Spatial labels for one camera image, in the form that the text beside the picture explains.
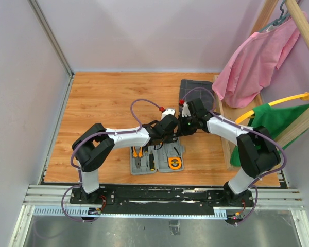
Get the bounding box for grey plastic tool case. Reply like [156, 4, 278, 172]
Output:
[130, 140, 185, 175]

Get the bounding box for orange black pliers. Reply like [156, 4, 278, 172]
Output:
[132, 146, 143, 169]

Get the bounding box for yellow tape measure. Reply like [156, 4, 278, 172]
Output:
[167, 148, 182, 170]

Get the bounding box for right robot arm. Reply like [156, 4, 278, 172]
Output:
[177, 98, 281, 206]

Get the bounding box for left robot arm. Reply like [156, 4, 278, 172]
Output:
[71, 114, 179, 204]

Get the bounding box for dark grey checked cloth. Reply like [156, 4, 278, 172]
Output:
[179, 79, 216, 110]

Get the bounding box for pink shirt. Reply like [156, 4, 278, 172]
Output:
[212, 18, 300, 109]

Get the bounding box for green shirt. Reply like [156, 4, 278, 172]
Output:
[229, 102, 309, 167]

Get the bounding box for yellow clothes hanger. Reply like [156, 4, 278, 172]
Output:
[235, 92, 309, 124]

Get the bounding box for teal clothes hanger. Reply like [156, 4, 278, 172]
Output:
[257, 0, 291, 33]

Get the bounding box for wooden clothes rack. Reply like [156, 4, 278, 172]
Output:
[216, 1, 309, 171]

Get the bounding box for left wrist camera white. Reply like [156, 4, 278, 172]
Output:
[161, 108, 176, 119]

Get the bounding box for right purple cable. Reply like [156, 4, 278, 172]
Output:
[179, 86, 288, 227]

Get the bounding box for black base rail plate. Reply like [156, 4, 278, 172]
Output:
[69, 184, 254, 215]

